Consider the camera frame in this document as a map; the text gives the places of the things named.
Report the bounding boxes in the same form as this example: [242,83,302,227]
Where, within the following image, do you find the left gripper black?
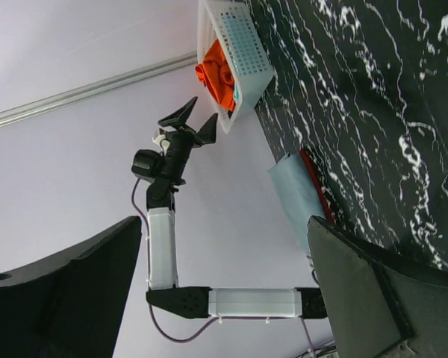
[151,96,218,179]

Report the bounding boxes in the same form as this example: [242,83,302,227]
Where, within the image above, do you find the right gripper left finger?
[0,216,141,357]

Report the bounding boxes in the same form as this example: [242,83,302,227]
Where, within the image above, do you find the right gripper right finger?
[308,216,448,357]

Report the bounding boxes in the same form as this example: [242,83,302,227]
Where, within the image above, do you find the orange t shirt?
[195,40,236,112]

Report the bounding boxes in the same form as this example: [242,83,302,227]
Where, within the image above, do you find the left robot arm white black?
[131,99,327,320]

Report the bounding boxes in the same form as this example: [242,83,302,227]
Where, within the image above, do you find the teal t shirt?
[233,84,242,110]

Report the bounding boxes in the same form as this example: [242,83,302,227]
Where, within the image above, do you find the folded grey-blue t shirt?
[268,152,329,257]

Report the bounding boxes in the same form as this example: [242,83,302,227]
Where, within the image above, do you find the white plastic laundry basket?
[197,1,273,133]

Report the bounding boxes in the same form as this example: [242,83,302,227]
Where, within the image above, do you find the black marbled table mat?
[247,1,448,271]

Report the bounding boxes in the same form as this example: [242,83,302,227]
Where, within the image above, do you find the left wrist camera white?
[152,128,169,151]

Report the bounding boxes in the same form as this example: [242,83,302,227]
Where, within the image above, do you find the left corner aluminium post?
[0,51,197,128]

